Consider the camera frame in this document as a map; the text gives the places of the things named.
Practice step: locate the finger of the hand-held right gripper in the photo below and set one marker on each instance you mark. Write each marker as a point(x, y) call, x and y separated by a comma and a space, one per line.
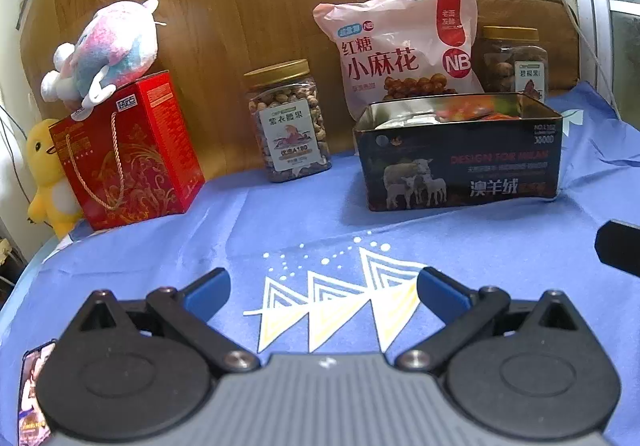
point(622, 246)

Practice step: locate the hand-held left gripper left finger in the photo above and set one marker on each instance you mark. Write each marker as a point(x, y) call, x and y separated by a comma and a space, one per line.
point(207, 288)

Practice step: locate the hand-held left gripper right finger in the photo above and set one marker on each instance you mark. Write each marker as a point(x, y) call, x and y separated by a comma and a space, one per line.
point(440, 291)

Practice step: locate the dark tin box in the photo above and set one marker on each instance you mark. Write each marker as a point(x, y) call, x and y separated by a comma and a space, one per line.
point(450, 165)

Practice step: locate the red snack packet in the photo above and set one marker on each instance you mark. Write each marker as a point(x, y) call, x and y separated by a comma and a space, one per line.
point(460, 114)

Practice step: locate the blue printed blanket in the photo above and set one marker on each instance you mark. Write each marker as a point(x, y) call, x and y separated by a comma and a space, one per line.
point(300, 226)

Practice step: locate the red gift box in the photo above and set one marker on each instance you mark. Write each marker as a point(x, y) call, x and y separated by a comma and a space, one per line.
point(145, 160)

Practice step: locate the cashew jar with gold lid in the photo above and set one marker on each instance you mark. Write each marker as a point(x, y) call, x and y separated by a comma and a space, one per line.
point(287, 125)

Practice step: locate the yellow plush duck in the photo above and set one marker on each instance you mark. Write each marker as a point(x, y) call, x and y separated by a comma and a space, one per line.
point(47, 181)

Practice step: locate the frosted glass sliding door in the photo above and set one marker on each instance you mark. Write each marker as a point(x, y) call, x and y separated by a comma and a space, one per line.
point(625, 50)

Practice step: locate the smartphone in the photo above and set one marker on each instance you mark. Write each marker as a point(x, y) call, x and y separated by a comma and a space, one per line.
point(30, 386)

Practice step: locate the pecan jar with gold lid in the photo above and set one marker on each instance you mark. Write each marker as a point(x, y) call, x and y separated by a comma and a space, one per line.
point(515, 65)

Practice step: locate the brown headboard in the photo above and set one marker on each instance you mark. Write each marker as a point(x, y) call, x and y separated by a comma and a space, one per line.
point(560, 40)

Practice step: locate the pink snack bag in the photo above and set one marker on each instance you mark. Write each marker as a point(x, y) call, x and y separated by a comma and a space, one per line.
point(400, 50)

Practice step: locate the pink plush toy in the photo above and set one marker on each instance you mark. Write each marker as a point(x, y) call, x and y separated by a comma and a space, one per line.
point(110, 45)

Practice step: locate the black tape strip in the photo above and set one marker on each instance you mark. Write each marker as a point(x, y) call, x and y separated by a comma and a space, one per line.
point(24, 8)

